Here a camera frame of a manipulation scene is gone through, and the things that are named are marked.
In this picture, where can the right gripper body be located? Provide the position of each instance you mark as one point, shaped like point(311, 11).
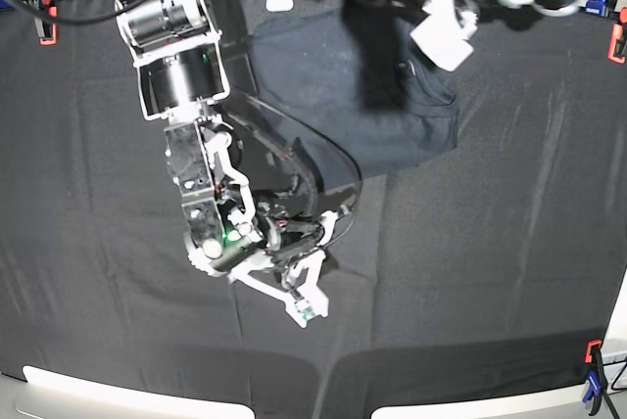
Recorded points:
point(271, 231)

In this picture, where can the black table cloth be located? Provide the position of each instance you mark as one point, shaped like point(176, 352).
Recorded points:
point(482, 273)

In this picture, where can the red clamp far right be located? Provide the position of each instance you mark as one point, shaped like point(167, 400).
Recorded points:
point(617, 43)

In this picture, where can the dark grey t-shirt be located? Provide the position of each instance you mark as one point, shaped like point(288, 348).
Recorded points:
point(348, 87)

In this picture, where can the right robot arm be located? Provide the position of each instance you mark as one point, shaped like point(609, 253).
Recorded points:
point(249, 198)

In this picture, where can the red blue clamp near right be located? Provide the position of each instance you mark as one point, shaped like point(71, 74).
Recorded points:
point(597, 384)

